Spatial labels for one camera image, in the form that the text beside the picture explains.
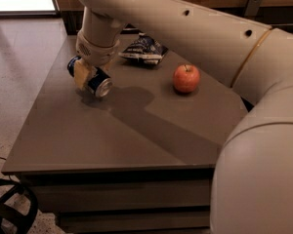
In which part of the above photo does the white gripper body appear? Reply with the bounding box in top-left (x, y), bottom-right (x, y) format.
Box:
top-left (76, 31), bottom-right (120, 67)

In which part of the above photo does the blue pepsi can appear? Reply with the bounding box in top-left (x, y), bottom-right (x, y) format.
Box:
top-left (67, 56), bottom-right (112, 98)

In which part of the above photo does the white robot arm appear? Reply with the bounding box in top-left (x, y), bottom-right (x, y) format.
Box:
top-left (78, 0), bottom-right (293, 234)

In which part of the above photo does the blue chip bag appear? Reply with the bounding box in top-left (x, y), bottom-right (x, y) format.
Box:
top-left (118, 33), bottom-right (168, 65)

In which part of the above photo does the red apple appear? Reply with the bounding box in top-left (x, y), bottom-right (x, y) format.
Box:
top-left (173, 64), bottom-right (200, 94)

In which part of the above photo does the grey drawer cabinet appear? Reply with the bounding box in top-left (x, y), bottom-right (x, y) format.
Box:
top-left (3, 37), bottom-right (246, 234)

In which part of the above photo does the black chair base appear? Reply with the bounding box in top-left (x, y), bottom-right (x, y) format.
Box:
top-left (0, 151), bottom-right (39, 234)

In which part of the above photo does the right metal bracket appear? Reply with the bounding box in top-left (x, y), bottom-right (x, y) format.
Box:
top-left (243, 0), bottom-right (263, 17)

